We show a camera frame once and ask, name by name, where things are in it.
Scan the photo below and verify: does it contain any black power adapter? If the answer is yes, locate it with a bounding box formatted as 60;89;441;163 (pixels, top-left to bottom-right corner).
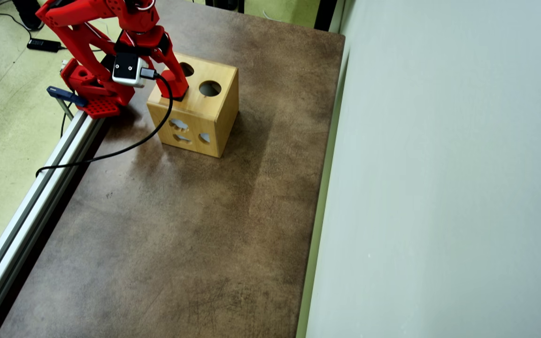
27;38;62;53

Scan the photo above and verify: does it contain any aluminium profile rail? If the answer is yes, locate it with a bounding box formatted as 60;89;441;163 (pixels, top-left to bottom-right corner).
0;109;107;338

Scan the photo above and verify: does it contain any blue handled clamp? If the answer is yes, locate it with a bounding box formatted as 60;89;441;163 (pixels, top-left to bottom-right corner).
46;86;88;120

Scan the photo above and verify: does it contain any wooden shape sorter box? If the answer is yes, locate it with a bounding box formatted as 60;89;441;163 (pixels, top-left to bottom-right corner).
147;52;240;158

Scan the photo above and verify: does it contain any black floor cable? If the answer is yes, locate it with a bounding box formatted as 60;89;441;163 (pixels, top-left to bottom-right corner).
0;12;34;33

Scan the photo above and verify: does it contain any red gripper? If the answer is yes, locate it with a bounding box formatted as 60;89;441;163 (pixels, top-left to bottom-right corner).
116;26;189;100

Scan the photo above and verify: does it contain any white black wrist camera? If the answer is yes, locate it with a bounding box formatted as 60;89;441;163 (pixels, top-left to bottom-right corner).
112;52;149;88

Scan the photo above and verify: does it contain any black vertical post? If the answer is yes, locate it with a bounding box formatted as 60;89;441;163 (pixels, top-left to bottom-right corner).
314;0;338;32

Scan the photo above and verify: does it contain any black box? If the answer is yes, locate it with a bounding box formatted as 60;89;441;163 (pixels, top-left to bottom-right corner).
205;0;246;13

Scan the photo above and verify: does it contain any black camera cable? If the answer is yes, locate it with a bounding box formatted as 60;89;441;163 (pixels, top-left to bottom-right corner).
36;68;174;177

